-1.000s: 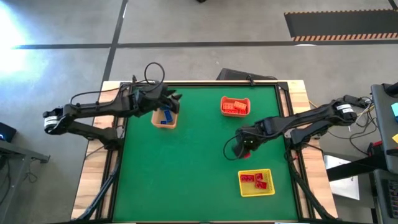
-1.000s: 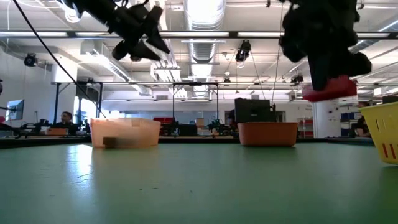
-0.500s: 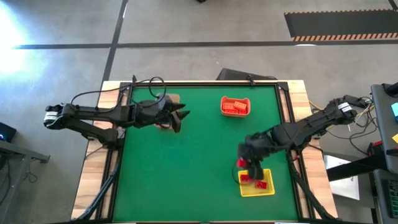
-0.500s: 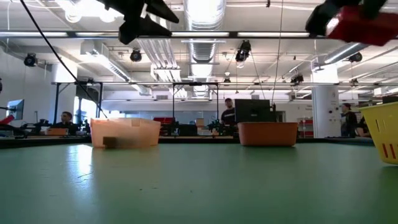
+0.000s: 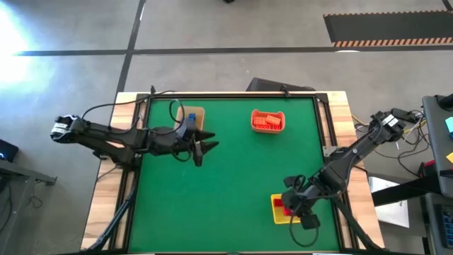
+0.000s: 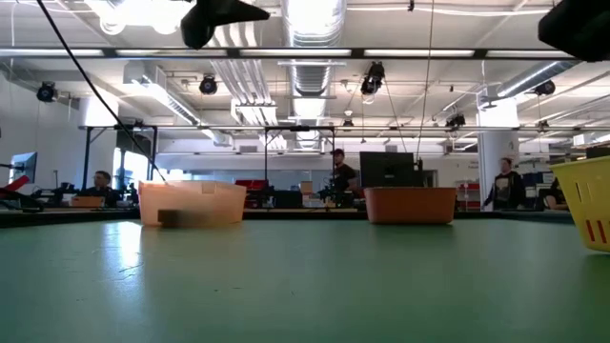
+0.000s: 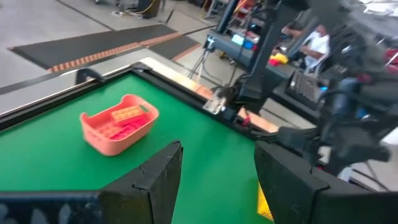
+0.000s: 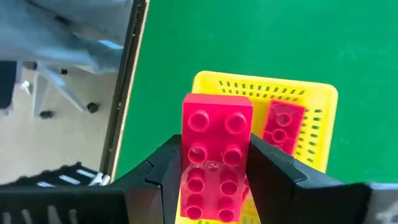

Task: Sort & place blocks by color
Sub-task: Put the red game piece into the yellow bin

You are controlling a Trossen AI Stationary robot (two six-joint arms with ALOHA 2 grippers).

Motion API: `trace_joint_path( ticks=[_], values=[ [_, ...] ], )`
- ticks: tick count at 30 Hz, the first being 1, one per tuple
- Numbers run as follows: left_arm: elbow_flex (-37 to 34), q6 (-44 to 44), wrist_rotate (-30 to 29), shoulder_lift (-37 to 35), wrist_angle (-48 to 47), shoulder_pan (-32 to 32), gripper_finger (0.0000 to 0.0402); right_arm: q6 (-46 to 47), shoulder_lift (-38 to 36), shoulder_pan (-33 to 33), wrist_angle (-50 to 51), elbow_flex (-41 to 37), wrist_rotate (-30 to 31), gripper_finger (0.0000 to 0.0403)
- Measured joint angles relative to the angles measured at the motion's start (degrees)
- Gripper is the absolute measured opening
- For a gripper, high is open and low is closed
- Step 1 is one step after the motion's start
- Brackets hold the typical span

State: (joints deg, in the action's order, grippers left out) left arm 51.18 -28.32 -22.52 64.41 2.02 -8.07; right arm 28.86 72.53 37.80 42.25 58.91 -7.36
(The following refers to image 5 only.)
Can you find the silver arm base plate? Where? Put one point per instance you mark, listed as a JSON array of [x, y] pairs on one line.
[[329, 151]]

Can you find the grey side desk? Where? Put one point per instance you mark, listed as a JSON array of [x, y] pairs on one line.
[[437, 141]]

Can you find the black side desk frame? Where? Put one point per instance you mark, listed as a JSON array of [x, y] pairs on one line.
[[21, 173]]

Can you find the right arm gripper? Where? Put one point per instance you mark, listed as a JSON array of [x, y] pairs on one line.
[[306, 198]]

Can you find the long red building block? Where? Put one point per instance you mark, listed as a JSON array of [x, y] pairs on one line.
[[278, 203]]

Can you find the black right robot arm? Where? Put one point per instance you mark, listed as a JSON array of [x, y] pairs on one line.
[[354, 154]]

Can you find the black case beside table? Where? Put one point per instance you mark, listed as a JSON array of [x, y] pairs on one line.
[[272, 85]]

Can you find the black floor device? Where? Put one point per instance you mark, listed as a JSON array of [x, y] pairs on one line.
[[7, 150]]

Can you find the black desk leg bar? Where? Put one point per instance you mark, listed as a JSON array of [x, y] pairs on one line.
[[407, 191]]

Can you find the orange plastic bin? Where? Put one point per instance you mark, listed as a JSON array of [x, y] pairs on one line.
[[255, 129]]

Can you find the black hazard striped floor mat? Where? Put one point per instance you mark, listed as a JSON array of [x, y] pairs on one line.
[[389, 28]]

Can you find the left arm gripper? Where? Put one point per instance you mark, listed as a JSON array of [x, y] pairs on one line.
[[173, 141]]

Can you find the black diagonal frame strut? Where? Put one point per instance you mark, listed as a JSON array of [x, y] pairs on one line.
[[117, 219], [357, 226]]

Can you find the yellow mesh plastic basket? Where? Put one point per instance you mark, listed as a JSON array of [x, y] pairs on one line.
[[277, 219]]

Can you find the blue building block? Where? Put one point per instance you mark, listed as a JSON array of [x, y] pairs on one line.
[[192, 117]]

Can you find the tan wooden block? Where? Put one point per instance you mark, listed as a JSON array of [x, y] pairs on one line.
[[198, 113]]

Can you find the white paper sheet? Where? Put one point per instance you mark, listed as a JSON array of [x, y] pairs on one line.
[[389, 212]]

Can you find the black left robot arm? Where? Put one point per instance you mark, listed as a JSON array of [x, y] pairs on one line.
[[106, 136]]

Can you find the black table border frame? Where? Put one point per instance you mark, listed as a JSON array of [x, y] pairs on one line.
[[230, 95]]

